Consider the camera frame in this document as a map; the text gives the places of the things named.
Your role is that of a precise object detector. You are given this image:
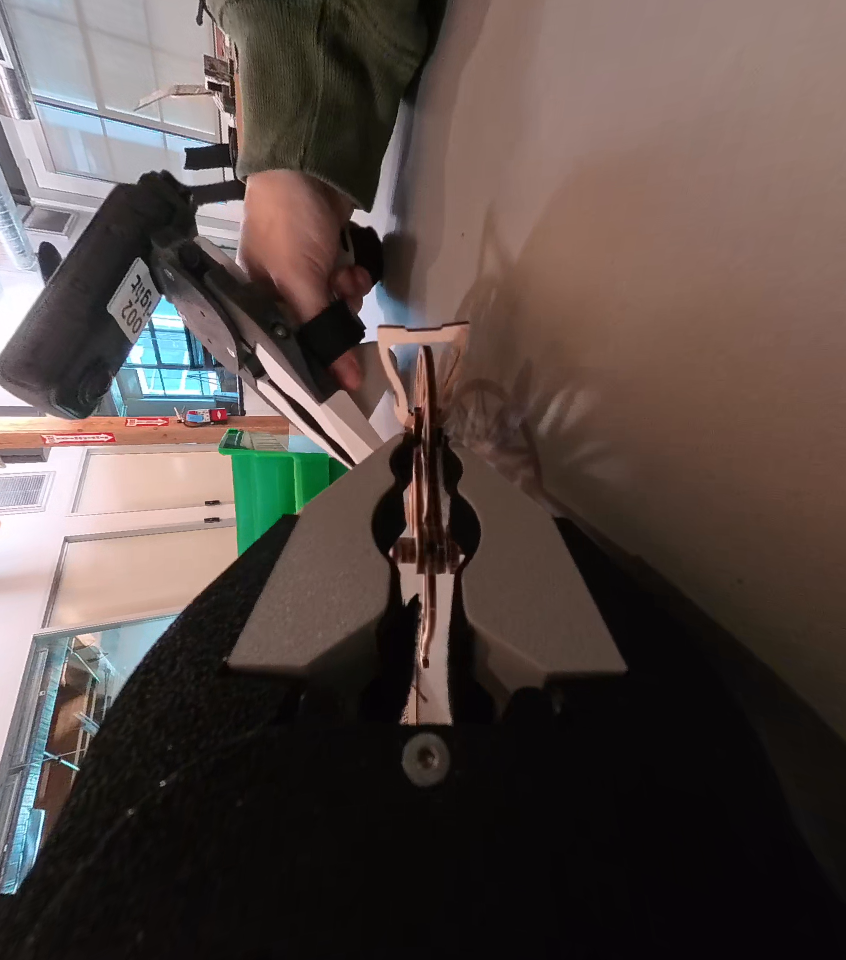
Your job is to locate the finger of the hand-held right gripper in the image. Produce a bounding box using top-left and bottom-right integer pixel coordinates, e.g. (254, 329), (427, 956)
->
(321, 343), (403, 462)
(252, 362), (362, 471)

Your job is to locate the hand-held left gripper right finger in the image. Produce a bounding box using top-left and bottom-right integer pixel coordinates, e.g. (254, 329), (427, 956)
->
(441, 442), (628, 723)

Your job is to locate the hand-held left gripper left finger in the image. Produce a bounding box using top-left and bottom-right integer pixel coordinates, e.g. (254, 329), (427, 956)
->
(226, 435), (425, 723)

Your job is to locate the wooden mechanical model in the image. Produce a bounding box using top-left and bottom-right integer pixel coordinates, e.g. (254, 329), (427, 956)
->
(378, 321), (471, 670)

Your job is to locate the grey desk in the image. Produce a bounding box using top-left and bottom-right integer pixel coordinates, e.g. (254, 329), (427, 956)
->
(363, 0), (846, 849)

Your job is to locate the person's right hand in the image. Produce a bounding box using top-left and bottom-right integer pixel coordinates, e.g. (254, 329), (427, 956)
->
(237, 168), (375, 393)

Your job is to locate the green plastic bin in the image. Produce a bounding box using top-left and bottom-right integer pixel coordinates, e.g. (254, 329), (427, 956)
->
(219, 427), (353, 556)

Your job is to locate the wooden beam with red stickers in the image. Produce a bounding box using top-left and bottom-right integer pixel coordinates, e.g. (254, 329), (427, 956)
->
(0, 414), (290, 453)

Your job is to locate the wall vent grille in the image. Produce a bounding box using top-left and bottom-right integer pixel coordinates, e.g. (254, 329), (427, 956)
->
(0, 471), (57, 516)

